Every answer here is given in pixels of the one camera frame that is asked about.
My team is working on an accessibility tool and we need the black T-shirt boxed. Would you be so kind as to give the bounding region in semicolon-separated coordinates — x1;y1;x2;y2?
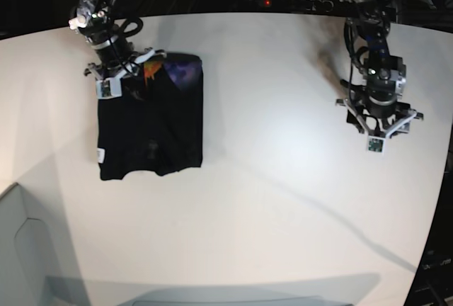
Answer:
97;52;203;181

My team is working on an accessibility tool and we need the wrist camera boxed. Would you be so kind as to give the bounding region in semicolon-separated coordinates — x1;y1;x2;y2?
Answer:
96;78;122;100
367;135;386;154

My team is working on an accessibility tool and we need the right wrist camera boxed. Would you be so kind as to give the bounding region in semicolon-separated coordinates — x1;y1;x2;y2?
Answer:
96;78;122;100

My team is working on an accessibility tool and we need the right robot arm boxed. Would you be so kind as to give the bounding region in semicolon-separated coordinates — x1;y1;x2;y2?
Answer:
69;0;146;81

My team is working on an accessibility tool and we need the white cardboard box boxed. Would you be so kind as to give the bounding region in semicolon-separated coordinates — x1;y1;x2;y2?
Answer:
1;183;91;305

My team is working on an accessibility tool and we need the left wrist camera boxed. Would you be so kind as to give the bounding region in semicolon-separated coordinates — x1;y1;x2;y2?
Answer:
367;135;386;154

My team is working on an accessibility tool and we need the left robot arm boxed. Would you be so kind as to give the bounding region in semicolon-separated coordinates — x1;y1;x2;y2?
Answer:
340;0;423;140

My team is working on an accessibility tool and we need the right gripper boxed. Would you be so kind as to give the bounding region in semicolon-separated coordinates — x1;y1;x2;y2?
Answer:
84;38;166;81

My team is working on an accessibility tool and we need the black power strip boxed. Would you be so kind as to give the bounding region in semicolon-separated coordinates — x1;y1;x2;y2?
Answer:
241;0;334;13

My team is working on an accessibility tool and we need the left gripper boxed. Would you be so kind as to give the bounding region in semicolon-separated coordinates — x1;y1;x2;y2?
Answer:
336;88;424;138

